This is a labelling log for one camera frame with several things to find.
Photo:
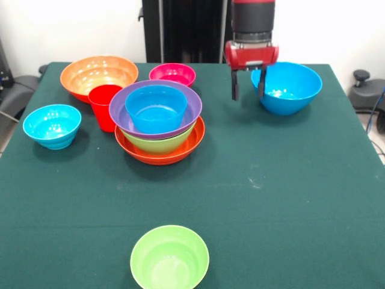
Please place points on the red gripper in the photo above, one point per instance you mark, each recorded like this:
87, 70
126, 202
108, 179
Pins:
252, 57

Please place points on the large blue bowl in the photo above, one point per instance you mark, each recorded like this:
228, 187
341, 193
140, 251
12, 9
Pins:
291, 90

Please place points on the purple bowl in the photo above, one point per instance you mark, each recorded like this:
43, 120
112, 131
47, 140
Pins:
194, 105

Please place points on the translucent blue straight-sided bowl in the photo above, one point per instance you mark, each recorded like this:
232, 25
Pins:
156, 114

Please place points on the large green bowl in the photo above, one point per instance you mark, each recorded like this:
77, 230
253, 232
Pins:
159, 146

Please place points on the orange bowl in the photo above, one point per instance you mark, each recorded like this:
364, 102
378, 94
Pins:
78, 75
162, 158

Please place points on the small green bowl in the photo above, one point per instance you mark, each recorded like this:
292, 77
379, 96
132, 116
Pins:
170, 259

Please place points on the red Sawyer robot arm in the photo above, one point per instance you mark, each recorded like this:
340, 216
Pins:
254, 18

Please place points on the pink bowl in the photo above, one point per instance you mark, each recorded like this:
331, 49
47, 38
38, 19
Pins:
172, 72

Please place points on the red cup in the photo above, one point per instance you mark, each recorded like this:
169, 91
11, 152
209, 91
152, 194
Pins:
100, 108

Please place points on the dark green tablecloth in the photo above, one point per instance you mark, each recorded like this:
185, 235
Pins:
90, 210

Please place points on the small blue ribbed bowl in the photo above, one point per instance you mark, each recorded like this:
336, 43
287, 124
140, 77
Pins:
51, 126

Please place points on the black pedestal leg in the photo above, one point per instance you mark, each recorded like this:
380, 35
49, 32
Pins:
18, 90
367, 93

